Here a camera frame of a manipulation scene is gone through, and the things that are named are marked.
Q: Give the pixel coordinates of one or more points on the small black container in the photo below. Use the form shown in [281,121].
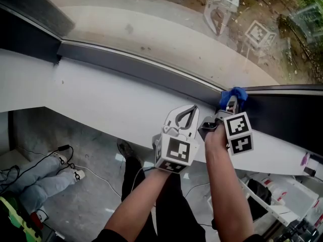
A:
[310,171]

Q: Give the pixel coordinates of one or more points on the person's black shirt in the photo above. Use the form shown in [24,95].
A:
[106,237]

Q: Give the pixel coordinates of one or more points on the person's right hand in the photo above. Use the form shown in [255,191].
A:
[217,138]

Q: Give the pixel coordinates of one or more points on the black bag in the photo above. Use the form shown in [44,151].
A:
[260,190]

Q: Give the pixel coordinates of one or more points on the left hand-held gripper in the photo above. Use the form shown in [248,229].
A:
[176,150]

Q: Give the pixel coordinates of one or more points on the small purple item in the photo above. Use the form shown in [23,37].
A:
[305,159]

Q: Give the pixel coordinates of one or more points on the person's left forearm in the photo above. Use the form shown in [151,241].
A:
[136,203]

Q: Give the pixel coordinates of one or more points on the black green helmet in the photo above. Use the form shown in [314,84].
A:
[15,218]

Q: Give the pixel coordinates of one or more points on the black window frame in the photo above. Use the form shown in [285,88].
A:
[151,69]

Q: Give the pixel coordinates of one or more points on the blue cleaning cloth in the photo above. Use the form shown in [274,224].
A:
[238,93]

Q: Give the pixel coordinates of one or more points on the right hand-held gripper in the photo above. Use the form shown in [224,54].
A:
[238,132]

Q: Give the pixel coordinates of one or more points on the person's black trousers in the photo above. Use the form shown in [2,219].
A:
[174,210]

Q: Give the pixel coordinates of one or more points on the white rack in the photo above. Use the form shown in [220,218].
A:
[277,210]

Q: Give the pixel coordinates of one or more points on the person's dark shoe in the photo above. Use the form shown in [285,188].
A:
[126,149]

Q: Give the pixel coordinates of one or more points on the person's right forearm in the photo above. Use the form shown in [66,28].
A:
[227,190]

